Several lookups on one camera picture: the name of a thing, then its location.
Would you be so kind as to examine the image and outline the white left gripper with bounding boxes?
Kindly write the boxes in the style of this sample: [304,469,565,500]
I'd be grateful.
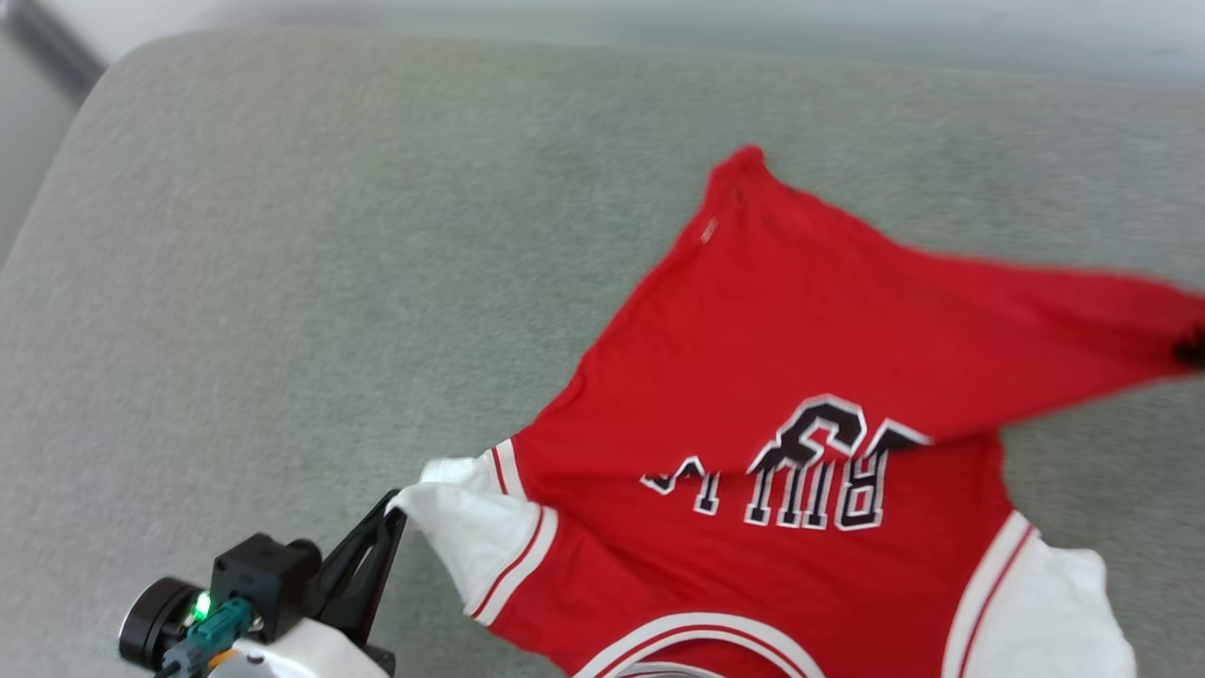
[202,490,409,678]

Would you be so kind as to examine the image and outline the red white basketball jersey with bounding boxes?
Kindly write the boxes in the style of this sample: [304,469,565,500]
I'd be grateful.
[386,144,1205,678]

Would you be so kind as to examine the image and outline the grey fabric sofa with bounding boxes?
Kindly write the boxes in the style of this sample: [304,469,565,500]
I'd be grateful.
[0,26,1205,678]

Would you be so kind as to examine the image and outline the teal-plug left camera cable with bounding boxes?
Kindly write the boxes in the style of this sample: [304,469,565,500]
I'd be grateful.
[155,595,257,678]

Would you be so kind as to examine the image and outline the dark grey wall baseboard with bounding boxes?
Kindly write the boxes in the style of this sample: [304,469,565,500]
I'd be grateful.
[0,0,106,100]

